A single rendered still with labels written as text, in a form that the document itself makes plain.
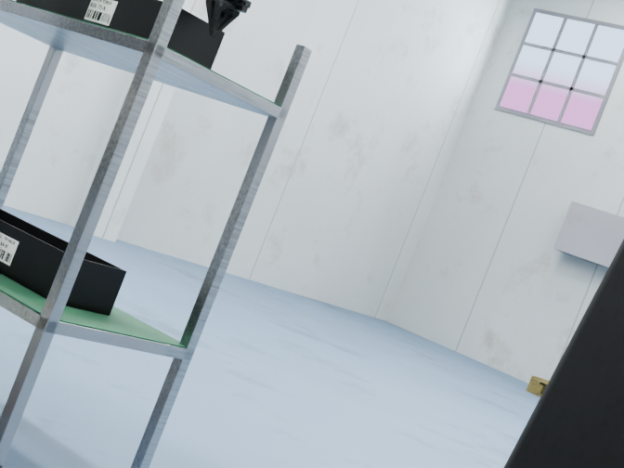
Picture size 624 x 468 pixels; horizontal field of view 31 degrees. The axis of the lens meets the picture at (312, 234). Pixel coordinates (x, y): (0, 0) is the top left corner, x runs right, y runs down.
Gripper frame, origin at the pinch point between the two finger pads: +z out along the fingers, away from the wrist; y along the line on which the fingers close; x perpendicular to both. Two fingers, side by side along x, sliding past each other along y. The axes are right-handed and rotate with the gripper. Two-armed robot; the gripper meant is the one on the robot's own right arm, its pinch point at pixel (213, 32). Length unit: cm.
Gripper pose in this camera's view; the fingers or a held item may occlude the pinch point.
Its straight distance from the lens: 254.2
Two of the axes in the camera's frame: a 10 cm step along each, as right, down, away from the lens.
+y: -7.3, -2.8, 6.2
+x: -5.8, -2.1, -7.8
